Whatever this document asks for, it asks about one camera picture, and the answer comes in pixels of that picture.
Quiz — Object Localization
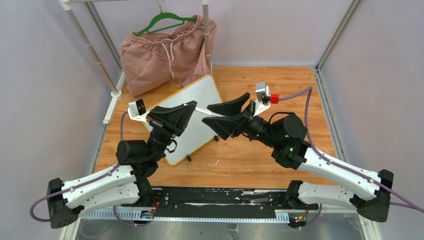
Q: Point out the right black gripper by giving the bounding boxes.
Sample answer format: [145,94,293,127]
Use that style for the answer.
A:
[201,93,280,149]

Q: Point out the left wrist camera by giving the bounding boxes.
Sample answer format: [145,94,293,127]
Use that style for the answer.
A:
[127,98,147,117]

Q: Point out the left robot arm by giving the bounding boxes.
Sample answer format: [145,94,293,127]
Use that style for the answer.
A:
[46,99,197,229]

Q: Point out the pink drawstring shorts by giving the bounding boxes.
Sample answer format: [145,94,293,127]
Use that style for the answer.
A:
[120,15,211,97]

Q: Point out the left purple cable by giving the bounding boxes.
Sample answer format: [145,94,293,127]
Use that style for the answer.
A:
[29,110,153,228]

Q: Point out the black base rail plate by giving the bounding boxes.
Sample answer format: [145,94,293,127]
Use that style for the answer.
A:
[114,186,319,223]

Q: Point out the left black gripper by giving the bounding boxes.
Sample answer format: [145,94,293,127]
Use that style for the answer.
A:
[146,102,197,162]

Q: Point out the green clothes hanger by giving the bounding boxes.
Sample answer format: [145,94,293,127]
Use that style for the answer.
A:
[134,3,198,37]

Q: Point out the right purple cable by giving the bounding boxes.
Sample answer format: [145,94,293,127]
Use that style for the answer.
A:
[269,86,424,229]

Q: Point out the yellow framed whiteboard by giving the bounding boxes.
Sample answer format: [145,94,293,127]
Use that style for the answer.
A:
[148,75,222,166]

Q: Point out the purple cable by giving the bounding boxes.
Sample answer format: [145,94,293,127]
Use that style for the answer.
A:
[29,110,153,228]
[269,86,424,229]

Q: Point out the white clothes rack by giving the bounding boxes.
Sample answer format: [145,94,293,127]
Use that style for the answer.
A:
[58,0,213,125]

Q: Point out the white blue whiteboard marker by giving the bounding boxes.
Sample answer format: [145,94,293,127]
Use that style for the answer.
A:
[195,107,223,117]

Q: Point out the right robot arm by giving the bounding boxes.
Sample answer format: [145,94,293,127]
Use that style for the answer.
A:
[202,93,394,223]

